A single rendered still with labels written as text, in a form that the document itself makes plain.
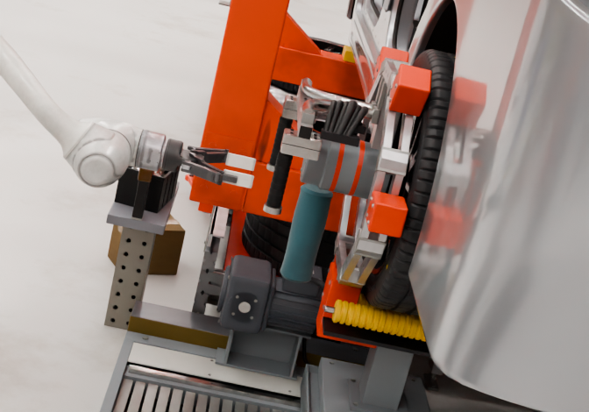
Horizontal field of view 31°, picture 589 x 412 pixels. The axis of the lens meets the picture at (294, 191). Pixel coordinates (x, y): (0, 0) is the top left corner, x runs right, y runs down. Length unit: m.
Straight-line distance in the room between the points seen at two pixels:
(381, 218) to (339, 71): 2.73
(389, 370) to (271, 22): 1.01
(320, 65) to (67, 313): 2.02
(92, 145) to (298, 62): 2.81
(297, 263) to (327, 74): 2.29
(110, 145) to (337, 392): 1.01
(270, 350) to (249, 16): 1.01
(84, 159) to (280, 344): 1.21
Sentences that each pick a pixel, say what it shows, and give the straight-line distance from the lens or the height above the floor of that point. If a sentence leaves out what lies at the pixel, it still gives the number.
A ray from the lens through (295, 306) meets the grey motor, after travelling 3.09.
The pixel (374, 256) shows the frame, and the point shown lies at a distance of 2.49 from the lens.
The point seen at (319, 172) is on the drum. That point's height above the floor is 0.84.
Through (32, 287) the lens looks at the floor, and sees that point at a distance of 3.69.
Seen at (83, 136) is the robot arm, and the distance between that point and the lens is 2.33.
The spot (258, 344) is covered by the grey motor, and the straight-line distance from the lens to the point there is 3.29.
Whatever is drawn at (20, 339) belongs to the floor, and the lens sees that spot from 3.35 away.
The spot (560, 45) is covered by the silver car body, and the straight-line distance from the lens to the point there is 1.73.
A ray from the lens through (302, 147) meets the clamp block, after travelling 2.46.
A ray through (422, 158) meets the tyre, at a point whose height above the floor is 0.99.
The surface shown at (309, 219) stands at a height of 0.66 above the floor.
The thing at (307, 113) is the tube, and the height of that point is 1.00.
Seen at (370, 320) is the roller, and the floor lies 0.52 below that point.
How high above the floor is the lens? 1.57
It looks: 18 degrees down
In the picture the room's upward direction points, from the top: 14 degrees clockwise
